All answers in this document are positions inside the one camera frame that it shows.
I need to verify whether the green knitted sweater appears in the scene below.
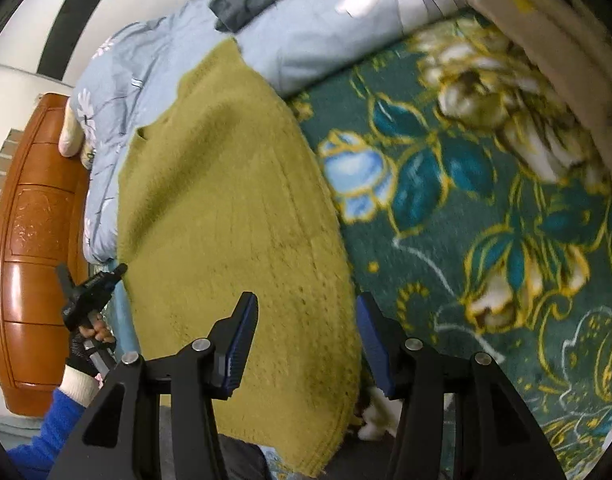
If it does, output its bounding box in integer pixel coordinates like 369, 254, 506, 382
115, 37, 364, 479

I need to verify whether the cream pillow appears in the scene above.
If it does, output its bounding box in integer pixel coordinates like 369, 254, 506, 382
57, 97, 89, 158

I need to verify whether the white cloth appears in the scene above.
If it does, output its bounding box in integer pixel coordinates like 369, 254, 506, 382
358, 390, 454, 442

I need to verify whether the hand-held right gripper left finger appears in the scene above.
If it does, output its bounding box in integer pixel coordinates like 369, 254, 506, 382
46, 291, 259, 480

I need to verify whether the blue floral duvet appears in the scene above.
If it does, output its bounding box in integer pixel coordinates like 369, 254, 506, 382
68, 0, 492, 266

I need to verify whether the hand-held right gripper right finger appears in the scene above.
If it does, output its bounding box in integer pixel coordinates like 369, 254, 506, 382
357, 292, 567, 480

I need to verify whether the wooden headboard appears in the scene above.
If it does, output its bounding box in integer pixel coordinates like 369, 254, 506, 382
0, 92, 94, 418

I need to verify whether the person's left forearm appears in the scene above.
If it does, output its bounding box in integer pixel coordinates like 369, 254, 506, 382
6, 364, 101, 480

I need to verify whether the green floral blanket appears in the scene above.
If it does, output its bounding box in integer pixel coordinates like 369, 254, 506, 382
266, 10, 612, 480

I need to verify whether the dark cloth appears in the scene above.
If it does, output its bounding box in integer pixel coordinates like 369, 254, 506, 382
216, 434, 273, 480

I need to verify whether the pink fleece cloth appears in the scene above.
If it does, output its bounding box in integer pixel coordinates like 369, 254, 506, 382
461, 0, 612, 188

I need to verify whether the person's left hand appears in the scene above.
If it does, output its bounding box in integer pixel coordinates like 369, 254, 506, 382
78, 311, 118, 350

